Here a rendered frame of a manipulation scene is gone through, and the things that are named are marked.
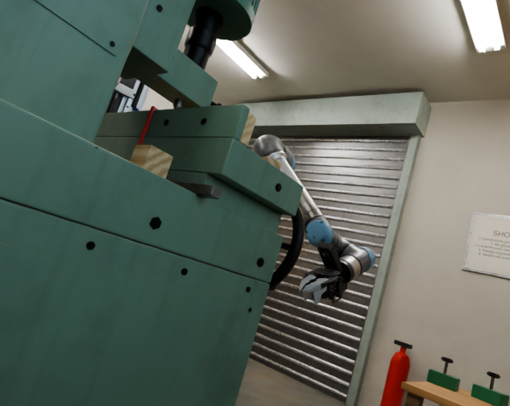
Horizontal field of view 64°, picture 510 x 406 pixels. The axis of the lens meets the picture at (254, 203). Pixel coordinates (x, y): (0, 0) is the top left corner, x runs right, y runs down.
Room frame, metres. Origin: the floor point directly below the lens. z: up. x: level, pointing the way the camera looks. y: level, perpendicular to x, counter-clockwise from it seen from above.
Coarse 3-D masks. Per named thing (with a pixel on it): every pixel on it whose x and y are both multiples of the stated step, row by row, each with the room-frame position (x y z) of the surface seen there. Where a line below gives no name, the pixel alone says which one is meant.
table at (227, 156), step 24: (96, 144) 0.85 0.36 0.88; (120, 144) 0.79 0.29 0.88; (144, 144) 0.73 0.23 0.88; (168, 144) 0.69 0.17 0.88; (192, 144) 0.65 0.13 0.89; (216, 144) 0.61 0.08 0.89; (240, 144) 0.60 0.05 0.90; (192, 168) 0.63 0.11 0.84; (216, 168) 0.60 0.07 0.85; (240, 168) 0.61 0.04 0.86; (264, 168) 0.65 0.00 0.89; (264, 192) 0.67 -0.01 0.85; (288, 192) 0.71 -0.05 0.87
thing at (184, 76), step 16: (176, 64) 0.71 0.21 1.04; (192, 64) 0.73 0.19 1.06; (144, 80) 0.73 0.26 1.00; (160, 80) 0.70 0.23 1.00; (176, 80) 0.72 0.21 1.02; (192, 80) 0.74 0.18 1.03; (208, 80) 0.77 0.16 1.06; (176, 96) 0.75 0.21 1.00; (192, 96) 0.75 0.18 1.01; (208, 96) 0.78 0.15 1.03
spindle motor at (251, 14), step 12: (204, 0) 0.73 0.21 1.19; (216, 0) 0.72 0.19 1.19; (228, 0) 0.71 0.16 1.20; (240, 0) 0.71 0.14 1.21; (252, 0) 0.74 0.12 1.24; (192, 12) 0.78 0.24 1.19; (228, 12) 0.74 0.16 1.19; (240, 12) 0.73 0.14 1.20; (252, 12) 0.75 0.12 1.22; (192, 24) 0.82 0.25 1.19; (228, 24) 0.78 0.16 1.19; (240, 24) 0.77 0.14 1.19; (252, 24) 0.78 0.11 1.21; (228, 36) 0.83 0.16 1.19; (240, 36) 0.82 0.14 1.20
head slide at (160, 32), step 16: (160, 0) 0.62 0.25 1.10; (176, 0) 0.64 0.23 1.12; (192, 0) 0.66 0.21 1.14; (144, 16) 0.61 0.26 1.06; (160, 16) 0.62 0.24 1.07; (176, 16) 0.65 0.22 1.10; (144, 32) 0.61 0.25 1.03; (160, 32) 0.63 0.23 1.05; (176, 32) 0.65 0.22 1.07; (144, 48) 0.62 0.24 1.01; (160, 48) 0.64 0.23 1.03; (176, 48) 0.66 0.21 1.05; (128, 64) 0.68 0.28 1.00; (144, 64) 0.66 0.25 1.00; (160, 64) 0.65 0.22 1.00
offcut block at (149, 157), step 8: (136, 152) 0.56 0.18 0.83; (144, 152) 0.55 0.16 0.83; (152, 152) 0.54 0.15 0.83; (160, 152) 0.55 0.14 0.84; (136, 160) 0.55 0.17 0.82; (144, 160) 0.54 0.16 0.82; (152, 160) 0.55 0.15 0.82; (160, 160) 0.56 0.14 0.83; (168, 160) 0.57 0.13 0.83; (152, 168) 0.55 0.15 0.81; (160, 168) 0.56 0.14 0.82; (168, 168) 0.57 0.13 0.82
